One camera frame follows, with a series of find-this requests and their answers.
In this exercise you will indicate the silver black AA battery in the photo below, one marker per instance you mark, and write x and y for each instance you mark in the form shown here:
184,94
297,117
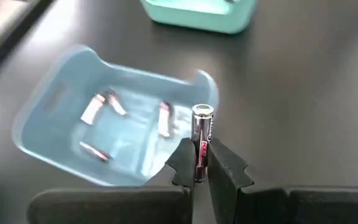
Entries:
165,119
202,130
116,102
92,109
94,151

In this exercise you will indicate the blue plastic bin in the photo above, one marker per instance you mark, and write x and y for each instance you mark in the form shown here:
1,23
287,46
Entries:
57,133

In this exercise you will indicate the teal plastic bin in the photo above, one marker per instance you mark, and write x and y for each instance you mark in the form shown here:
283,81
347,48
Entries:
197,15

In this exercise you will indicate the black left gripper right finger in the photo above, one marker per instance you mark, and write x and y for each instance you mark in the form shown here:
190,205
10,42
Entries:
291,207

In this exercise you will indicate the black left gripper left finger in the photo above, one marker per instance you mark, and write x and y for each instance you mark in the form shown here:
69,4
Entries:
120,207

